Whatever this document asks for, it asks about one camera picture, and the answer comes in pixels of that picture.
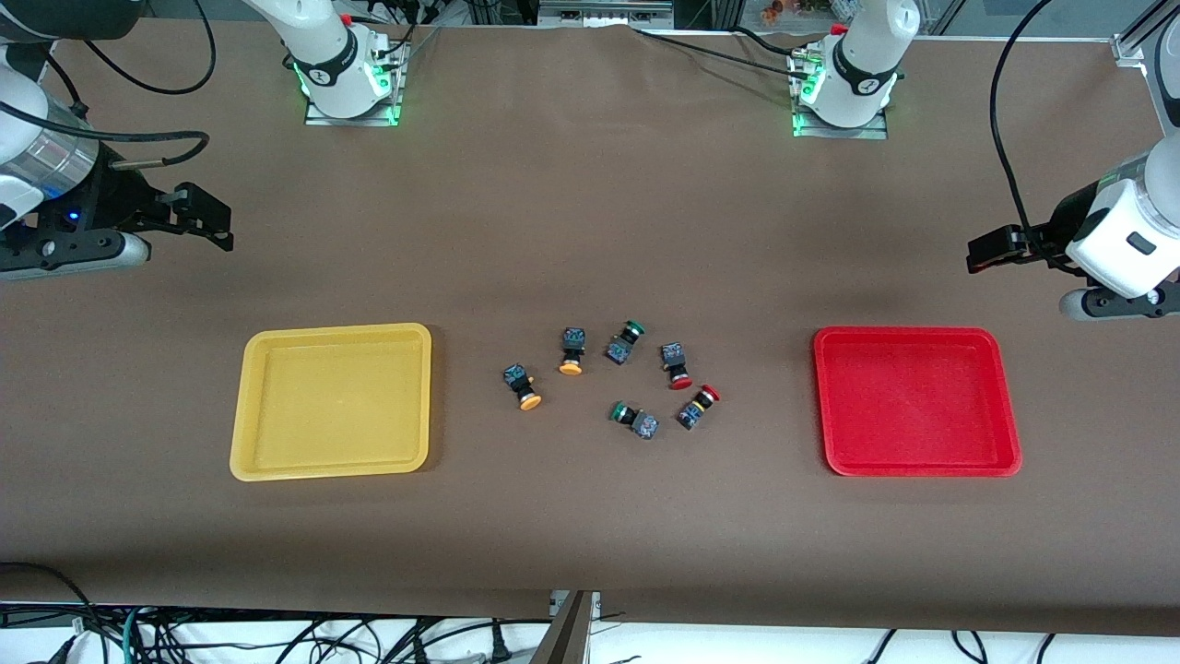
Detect red push button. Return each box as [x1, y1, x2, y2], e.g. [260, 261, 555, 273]
[677, 384, 722, 432]
[660, 341, 693, 391]

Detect red plastic tray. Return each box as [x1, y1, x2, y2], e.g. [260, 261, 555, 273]
[812, 326, 1022, 478]

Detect yellow plastic tray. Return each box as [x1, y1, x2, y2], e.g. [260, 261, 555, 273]
[229, 322, 432, 482]

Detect brown table cover mat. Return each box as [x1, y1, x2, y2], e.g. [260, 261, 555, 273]
[0, 23, 1180, 637]

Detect green push button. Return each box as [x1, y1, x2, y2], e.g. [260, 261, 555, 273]
[605, 319, 646, 366]
[609, 401, 660, 441]

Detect grey metal box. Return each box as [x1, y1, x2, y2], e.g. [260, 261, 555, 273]
[537, 0, 675, 29]

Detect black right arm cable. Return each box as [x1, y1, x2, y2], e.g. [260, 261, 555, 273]
[41, 0, 218, 96]

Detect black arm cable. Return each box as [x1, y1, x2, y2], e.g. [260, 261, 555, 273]
[41, 0, 218, 96]
[990, 0, 1057, 245]

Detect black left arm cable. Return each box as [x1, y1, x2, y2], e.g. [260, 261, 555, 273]
[990, 0, 1057, 245]

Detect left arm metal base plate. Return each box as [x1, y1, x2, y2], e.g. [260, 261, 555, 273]
[791, 51, 889, 141]

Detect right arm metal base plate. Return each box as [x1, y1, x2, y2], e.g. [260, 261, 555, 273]
[304, 41, 405, 127]

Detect aluminium frame profile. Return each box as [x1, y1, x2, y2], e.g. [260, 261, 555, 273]
[1111, 0, 1180, 67]

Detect black cable on table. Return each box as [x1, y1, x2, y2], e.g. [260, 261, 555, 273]
[631, 26, 814, 80]

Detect black floor cable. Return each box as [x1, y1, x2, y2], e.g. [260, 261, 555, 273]
[0, 561, 95, 637]

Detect green floor cable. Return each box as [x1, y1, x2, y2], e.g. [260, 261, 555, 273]
[120, 605, 150, 664]

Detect brown table leg post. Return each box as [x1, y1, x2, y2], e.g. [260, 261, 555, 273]
[530, 590, 596, 664]

